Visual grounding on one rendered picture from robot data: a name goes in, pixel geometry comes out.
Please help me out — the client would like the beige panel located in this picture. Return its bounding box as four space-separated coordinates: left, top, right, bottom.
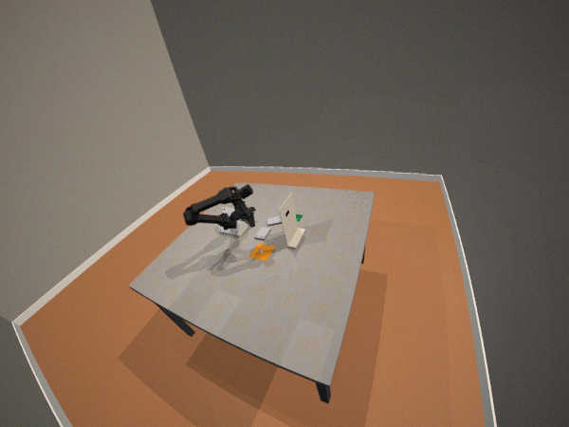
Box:
279 193 305 249

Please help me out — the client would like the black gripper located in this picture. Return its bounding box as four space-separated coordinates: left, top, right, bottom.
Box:
234 200 256 228

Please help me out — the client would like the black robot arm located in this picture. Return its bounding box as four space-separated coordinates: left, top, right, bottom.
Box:
184 184 253 231

